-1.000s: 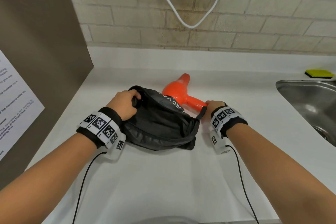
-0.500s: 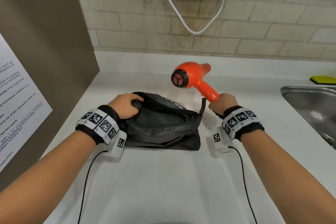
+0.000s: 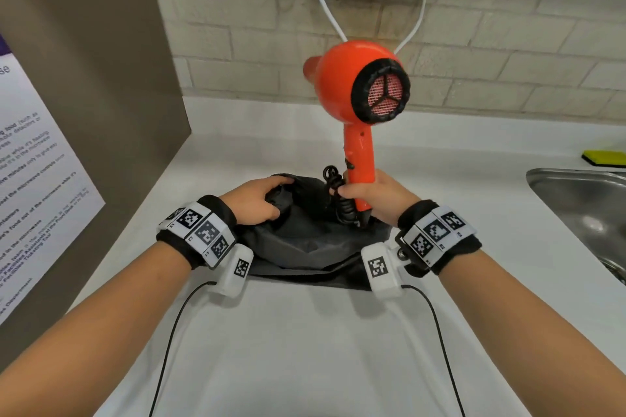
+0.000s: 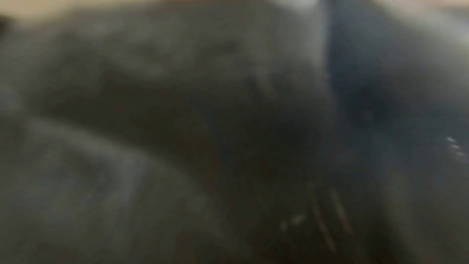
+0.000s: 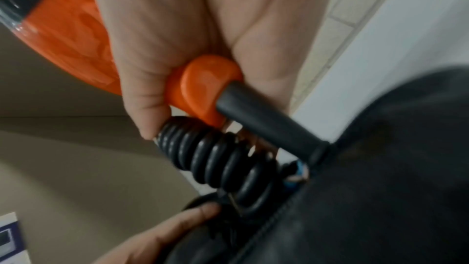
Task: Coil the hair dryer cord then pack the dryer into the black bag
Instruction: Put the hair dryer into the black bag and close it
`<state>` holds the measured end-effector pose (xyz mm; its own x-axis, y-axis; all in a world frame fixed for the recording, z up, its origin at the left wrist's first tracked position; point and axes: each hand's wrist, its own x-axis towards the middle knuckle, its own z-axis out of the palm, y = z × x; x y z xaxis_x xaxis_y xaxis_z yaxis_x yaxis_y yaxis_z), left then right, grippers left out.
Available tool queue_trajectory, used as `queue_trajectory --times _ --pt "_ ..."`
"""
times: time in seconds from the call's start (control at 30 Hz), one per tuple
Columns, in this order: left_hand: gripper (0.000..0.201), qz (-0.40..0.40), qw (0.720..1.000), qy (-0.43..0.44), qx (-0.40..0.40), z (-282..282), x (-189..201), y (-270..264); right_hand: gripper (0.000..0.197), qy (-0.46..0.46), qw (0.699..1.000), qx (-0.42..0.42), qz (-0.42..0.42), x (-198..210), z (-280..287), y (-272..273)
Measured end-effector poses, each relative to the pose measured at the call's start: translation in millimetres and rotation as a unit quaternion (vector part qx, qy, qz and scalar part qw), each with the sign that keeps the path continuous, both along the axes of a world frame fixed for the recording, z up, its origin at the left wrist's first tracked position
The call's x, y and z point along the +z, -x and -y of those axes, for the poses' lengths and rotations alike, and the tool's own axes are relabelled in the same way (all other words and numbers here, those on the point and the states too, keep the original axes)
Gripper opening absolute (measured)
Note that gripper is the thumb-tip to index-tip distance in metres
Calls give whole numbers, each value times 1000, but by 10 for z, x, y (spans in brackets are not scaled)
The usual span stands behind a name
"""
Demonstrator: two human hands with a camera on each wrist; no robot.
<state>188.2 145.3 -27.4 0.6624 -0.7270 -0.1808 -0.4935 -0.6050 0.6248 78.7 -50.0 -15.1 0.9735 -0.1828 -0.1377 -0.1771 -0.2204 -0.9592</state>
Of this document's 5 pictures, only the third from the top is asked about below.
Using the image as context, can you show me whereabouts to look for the black drawstring bag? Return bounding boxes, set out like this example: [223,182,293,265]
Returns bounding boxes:
[234,173,395,291]

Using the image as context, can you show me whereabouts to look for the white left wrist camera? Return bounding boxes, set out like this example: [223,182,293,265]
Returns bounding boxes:
[209,243,255,299]

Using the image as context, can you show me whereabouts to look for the wristband with square markers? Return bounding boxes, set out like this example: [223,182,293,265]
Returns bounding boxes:
[156,194,239,270]
[395,199,483,278]

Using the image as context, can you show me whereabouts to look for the orange hair dryer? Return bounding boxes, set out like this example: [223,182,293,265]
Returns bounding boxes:
[302,39,411,214]

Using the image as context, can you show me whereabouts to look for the person's right hand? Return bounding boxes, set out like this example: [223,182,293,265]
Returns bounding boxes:
[330,168,421,229]

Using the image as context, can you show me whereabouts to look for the right wristband with square markers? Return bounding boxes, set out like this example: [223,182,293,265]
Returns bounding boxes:
[395,199,483,278]

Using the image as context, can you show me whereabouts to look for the black camera cable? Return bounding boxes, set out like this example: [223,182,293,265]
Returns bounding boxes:
[400,284,466,417]
[148,280,218,417]

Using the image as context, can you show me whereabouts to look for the person's right forearm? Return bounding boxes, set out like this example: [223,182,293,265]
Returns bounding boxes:
[438,250,626,417]

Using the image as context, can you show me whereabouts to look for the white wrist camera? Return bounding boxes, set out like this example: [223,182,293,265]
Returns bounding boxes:
[209,243,255,299]
[360,243,407,299]

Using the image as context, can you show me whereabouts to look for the yellow sponge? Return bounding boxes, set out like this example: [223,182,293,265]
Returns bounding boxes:
[582,150,626,168]

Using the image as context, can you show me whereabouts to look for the person's left hand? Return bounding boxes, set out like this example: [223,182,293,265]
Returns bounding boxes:
[218,175,296,227]

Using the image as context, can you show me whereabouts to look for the white printed notice sheet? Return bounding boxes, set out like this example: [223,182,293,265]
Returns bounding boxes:
[0,33,107,327]

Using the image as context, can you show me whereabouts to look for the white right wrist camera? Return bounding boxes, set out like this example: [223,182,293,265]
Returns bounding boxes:
[360,243,407,299]

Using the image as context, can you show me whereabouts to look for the black left camera cable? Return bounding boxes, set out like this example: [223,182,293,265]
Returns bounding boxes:
[148,280,218,417]

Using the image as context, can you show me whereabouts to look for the person's left forearm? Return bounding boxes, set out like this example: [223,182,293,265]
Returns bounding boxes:
[0,241,194,417]

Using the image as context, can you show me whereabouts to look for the brown side panel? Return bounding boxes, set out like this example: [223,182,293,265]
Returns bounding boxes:
[0,0,192,359]

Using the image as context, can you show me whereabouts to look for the stainless steel sink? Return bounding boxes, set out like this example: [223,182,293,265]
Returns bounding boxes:
[526,167,626,285]

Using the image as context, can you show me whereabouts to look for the black right camera cable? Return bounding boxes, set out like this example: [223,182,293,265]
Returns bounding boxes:
[400,284,466,417]

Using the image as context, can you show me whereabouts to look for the left wristband with square markers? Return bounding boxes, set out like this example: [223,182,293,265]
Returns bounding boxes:
[156,194,239,270]

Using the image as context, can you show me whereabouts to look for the black hair dryer cord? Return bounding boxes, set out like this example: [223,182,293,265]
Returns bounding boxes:
[321,165,368,228]

